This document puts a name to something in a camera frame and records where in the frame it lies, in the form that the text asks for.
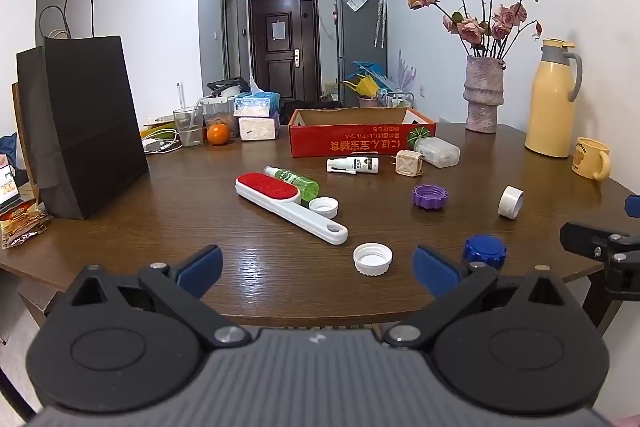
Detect white spray bottle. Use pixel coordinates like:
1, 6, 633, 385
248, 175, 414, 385
326, 157, 380, 174

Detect yellow watering can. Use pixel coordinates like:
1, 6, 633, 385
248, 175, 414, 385
342, 76, 382, 98

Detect clear folded umbrella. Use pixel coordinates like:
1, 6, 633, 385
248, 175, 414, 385
375, 0, 388, 50

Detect red and white lint brush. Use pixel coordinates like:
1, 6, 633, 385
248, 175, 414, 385
235, 172, 349, 245

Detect orange fruit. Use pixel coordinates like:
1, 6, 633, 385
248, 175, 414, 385
207, 123, 231, 146

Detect dark brown door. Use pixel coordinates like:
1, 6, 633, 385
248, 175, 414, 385
248, 0, 321, 104

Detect red cardboard box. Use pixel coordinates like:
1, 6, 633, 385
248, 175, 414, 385
288, 108, 437, 158

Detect snack packet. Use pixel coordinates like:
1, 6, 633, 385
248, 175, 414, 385
0, 199, 53, 250

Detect large white bottle cap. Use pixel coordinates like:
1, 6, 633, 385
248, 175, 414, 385
353, 243, 394, 277

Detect translucent cotton swab box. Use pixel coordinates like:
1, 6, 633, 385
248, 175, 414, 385
413, 138, 461, 168

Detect purple tissue pack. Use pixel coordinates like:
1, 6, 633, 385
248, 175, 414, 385
238, 116, 280, 142

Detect grey refrigerator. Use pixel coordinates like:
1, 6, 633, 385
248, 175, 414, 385
335, 0, 388, 108

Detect small beige cube box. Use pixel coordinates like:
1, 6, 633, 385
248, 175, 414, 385
392, 150, 425, 178

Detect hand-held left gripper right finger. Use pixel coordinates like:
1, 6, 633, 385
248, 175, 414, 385
381, 245, 575, 351

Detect yellow bear mug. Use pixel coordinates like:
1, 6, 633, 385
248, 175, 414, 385
571, 137, 612, 180

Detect purple feather decoration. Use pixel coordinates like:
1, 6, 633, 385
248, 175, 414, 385
395, 51, 418, 92

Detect small white bottle cap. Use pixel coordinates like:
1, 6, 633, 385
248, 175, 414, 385
308, 197, 340, 219

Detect clear glass cup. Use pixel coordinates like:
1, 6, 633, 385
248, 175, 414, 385
173, 82, 205, 148

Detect clear plastic cup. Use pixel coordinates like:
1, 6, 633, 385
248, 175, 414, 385
202, 99, 232, 132

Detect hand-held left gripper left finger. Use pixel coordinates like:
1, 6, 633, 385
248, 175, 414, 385
64, 245, 253, 350

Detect black paper bag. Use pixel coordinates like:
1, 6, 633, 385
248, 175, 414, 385
16, 5, 68, 200
44, 0, 150, 221

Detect blue tissue pack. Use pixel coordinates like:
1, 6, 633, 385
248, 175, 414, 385
233, 76, 281, 118

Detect yellow thermos jug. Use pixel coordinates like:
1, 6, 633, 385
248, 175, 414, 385
525, 38, 584, 158

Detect metal storage rack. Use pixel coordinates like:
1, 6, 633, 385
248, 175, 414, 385
376, 89, 415, 109

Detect dried pink roses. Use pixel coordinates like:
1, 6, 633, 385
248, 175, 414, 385
406, 0, 552, 60

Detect brown paper bag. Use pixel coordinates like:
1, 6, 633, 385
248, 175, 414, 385
12, 82, 41, 202

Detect green plastic bottle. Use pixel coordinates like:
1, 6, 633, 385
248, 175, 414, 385
263, 166, 320, 198

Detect blue bottle cap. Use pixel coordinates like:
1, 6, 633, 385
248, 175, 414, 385
462, 235, 508, 269

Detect pink textured vase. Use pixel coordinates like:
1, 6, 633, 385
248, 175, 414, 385
463, 55, 506, 134

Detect purple bottle cap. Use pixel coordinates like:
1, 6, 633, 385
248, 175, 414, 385
412, 184, 447, 210

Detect white charging cable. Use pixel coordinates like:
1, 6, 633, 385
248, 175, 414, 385
142, 129, 182, 154

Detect white tape roll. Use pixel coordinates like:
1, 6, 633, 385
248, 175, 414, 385
497, 186, 525, 220

